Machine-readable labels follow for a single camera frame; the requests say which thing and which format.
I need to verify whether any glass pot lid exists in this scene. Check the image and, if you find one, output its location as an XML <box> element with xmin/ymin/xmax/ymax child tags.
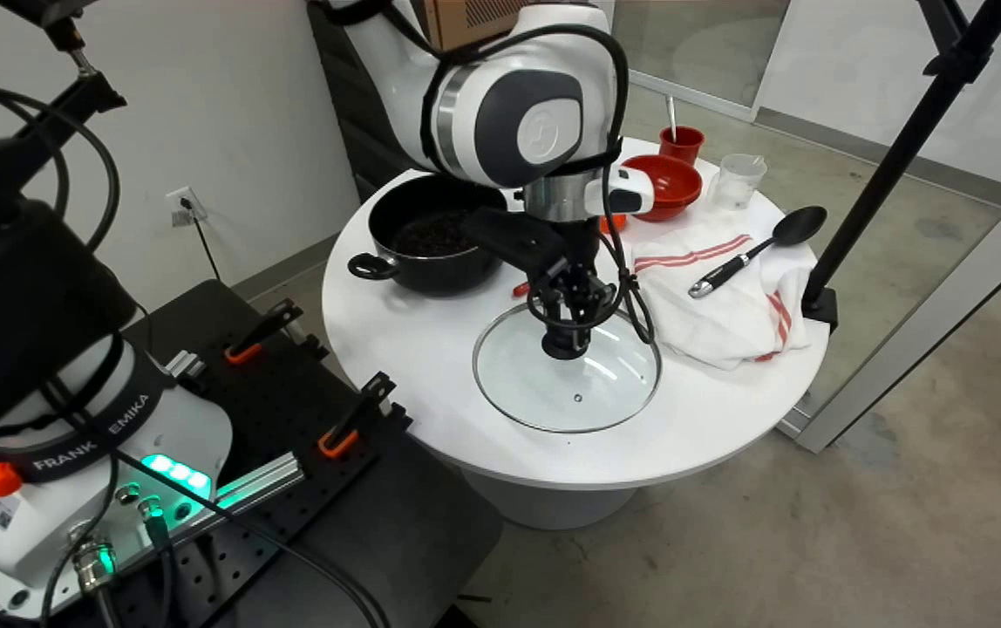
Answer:
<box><xmin>470</xmin><ymin>309</ymin><xmax>664</xmax><ymax>435</ymax></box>

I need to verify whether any clear plastic cup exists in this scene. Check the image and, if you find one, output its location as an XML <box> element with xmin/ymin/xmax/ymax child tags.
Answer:
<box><xmin>715</xmin><ymin>155</ymin><xmax>767</xmax><ymax>209</ymax></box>

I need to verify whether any white round table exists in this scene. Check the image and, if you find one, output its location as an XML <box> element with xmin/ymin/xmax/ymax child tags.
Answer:
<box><xmin>321</xmin><ymin>197</ymin><xmax>830</xmax><ymax>531</ymax></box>

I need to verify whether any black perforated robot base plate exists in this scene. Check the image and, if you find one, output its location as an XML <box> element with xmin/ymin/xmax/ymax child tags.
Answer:
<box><xmin>0</xmin><ymin>282</ymin><xmax>497</xmax><ymax>628</ymax></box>

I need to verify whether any black tripod stand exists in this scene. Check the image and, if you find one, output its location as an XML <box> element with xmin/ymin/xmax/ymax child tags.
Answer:
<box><xmin>803</xmin><ymin>0</ymin><xmax>1001</xmax><ymax>325</ymax></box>

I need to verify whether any white franka robot arm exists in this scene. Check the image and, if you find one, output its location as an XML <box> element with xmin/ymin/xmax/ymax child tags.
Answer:
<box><xmin>0</xmin><ymin>0</ymin><xmax>628</xmax><ymax>598</ymax></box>

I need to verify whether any cardboard box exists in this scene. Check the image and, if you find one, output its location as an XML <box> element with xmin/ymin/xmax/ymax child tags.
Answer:
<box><xmin>415</xmin><ymin>0</ymin><xmax>532</xmax><ymax>52</ymax></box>

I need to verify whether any left black orange clamp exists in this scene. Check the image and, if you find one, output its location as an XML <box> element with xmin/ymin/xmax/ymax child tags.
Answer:
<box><xmin>222</xmin><ymin>302</ymin><xmax>299</xmax><ymax>367</ymax></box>

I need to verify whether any black storage cabinet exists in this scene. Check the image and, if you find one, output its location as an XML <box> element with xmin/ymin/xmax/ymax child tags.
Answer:
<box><xmin>306</xmin><ymin>0</ymin><xmax>409</xmax><ymax>197</ymax></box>

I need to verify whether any red bowl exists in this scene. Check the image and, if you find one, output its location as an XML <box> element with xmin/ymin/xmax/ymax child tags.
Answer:
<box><xmin>624</xmin><ymin>155</ymin><xmax>703</xmax><ymax>225</ymax></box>

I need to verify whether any right black orange clamp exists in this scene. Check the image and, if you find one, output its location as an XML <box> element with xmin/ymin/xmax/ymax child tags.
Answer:
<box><xmin>317</xmin><ymin>375</ymin><xmax>393</xmax><ymax>461</ymax></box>

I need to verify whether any black cooking pot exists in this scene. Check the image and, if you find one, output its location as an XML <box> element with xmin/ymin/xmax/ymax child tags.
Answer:
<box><xmin>348</xmin><ymin>175</ymin><xmax>504</xmax><ymax>296</ymax></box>

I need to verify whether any black orange clamp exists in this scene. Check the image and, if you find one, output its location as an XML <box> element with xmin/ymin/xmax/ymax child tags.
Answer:
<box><xmin>222</xmin><ymin>302</ymin><xmax>299</xmax><ymax>367</ymax></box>
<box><xmin>317</xmin><ymin>375</ymin><xmax>393</xmax><ymax>461</ymax></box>

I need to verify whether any white red striped towel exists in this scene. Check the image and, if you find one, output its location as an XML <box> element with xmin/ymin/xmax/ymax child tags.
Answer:
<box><xmin>628</xmin><ymin>231</ymin><xmax>811</xmax><ymax>369</ymax></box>

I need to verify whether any wall power outlet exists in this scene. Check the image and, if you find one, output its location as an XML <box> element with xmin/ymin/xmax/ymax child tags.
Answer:
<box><xmin>164</xmin><ymin>186</ymin><xmax>206</xmax><ymax>228</ymax></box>

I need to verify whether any black serving spoon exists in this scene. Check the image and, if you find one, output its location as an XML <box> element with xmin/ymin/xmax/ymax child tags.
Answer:
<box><xmin>689</xmin><ymin>206</ymin><xmax>825</xmax><ymax>302</ymax></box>

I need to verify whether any red mug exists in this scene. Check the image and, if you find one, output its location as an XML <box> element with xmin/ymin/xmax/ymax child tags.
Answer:
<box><xmin>659</xmin><ymin>97</ymin><xmax>703</xmax><ymax>165</ymax></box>

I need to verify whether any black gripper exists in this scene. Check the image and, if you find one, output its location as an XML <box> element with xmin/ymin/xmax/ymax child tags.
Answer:
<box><xmin>470</xmin><ymin>214</ymin><xmax>616</xmax><ymax>360</ymax></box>

